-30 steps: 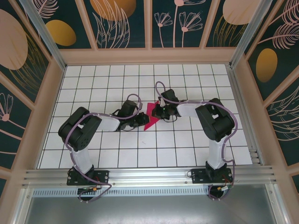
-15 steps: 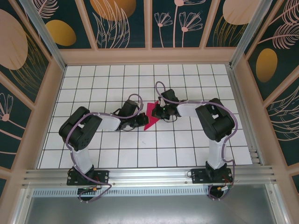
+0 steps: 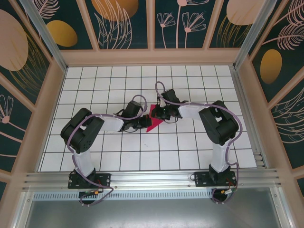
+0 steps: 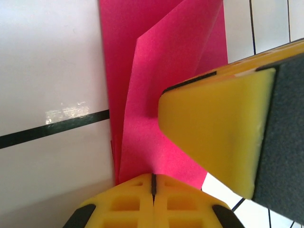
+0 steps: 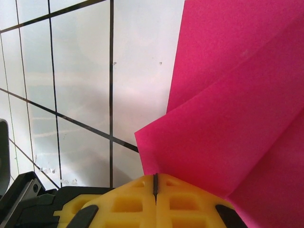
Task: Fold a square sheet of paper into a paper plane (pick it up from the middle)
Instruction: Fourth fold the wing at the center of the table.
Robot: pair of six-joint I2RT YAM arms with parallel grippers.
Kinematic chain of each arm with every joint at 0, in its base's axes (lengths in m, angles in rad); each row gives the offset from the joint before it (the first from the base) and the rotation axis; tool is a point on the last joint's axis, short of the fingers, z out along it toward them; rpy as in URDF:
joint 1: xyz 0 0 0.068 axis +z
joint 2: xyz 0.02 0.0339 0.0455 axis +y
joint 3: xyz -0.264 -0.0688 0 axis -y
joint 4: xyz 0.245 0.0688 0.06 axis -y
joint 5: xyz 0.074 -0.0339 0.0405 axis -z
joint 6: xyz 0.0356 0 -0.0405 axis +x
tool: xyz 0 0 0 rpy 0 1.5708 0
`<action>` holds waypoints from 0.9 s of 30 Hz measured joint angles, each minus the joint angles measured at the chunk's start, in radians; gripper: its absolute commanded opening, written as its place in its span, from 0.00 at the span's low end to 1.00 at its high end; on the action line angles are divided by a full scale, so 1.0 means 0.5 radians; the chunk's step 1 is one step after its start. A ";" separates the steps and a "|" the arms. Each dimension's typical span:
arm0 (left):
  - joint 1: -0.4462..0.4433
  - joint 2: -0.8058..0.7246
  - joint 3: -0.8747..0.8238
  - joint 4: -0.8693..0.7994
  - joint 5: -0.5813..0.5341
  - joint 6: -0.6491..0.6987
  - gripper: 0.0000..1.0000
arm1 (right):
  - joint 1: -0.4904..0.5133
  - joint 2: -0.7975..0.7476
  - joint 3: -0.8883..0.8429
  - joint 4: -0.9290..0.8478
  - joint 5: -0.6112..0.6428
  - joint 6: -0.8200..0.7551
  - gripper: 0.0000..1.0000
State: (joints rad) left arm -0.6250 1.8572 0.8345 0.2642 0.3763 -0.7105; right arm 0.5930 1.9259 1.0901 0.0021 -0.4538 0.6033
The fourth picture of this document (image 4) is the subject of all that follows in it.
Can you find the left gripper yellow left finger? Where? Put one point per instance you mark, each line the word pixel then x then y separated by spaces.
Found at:
pixel 128 209

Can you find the pink paper sheet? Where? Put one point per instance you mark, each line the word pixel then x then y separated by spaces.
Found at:
pixel 166 47

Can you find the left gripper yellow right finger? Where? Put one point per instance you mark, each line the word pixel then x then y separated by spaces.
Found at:
pixel 180 209

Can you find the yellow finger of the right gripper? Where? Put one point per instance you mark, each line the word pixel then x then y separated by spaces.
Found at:
pixel 213 130

